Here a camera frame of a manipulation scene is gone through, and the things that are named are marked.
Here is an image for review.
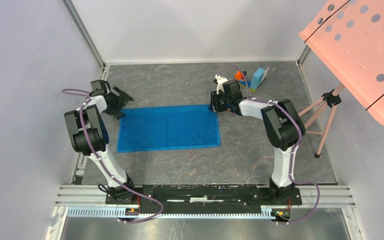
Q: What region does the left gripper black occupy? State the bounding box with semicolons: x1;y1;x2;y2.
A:
103;86;133;121

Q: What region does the blue cloth napkin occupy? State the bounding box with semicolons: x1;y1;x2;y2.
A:
116;104;221;153

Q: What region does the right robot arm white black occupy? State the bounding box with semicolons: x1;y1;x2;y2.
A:
209;76;306;204

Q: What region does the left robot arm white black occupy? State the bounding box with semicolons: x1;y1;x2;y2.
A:
62;80;137;204

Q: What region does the toy brick set colourful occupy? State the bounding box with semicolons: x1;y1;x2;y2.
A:
234;67;270;92

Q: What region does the pink perforated music stand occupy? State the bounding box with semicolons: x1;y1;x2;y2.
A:
297;0;384;159

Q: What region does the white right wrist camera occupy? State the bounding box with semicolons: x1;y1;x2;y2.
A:
214;74;229;94

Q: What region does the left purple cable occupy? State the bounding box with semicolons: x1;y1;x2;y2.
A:
61;88;164;225

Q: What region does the purple cable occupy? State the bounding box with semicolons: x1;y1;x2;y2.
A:
61;88;164;225
219;64;321;225

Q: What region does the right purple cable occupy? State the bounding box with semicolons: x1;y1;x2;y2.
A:
219;64;321;225

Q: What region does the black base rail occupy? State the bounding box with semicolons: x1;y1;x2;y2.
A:
97;183;303;223

